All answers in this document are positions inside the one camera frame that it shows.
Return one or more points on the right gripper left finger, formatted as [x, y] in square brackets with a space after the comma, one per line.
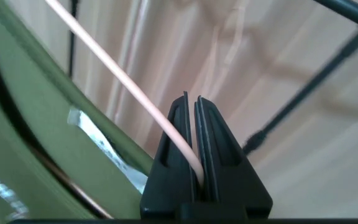
[172, 186]

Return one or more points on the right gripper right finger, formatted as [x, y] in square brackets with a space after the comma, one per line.
[238, 186]

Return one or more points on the pink clothes hanger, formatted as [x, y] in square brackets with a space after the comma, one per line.
[121, 77]

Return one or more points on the green printed shirt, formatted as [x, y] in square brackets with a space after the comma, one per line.
[57, 140]

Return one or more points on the black clothes rack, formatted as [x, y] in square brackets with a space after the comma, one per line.
[319, 78]

